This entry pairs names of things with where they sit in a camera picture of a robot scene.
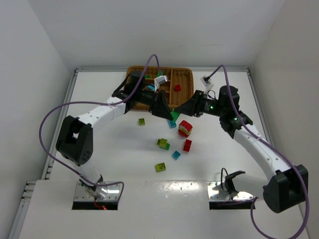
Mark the green lego base brick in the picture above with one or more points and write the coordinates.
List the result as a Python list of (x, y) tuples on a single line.
[(175, 116)]

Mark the red lime lego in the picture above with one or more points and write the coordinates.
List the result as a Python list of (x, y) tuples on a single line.
[(184, 128)]

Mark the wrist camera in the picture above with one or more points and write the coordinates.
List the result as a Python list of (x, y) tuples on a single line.
[(160, 80), (206, 81)]

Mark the small lime lego brick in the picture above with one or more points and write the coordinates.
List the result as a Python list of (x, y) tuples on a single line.
[(142, 121)]

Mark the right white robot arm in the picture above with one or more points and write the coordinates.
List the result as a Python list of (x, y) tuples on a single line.
[(286, 186)]

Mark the lime lego brick front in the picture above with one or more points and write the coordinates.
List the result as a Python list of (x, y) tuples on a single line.
[(160, 167)]

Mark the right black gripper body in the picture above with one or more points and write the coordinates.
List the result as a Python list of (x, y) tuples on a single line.
[(196, 104)]

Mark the lime green stacked lego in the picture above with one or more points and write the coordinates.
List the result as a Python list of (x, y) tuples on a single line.
[(163, 144)]

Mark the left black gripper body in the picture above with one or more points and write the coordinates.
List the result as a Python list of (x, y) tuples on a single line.
[(154, 102)]

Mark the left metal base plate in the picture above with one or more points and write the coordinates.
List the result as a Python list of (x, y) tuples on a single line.
[(101, 193)]

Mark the small cyan lego brick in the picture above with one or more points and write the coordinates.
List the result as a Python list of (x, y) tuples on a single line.
[(176, 155)]

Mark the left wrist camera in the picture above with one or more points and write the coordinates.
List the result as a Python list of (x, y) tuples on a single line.
[(160, 80)]

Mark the long cyan lego brick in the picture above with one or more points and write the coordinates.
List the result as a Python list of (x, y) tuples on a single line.
[(171, 124)]

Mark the small red lego brick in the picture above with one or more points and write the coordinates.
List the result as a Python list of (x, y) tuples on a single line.
[(177, 88)]

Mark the brown wicker divided tray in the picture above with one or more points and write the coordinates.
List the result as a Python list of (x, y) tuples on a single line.
[(182, 76)]

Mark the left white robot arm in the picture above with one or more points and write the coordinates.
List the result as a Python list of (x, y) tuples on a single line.
[(75, 140)]

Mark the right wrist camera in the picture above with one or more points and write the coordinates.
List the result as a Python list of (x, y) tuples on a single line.
[(206, 81)]

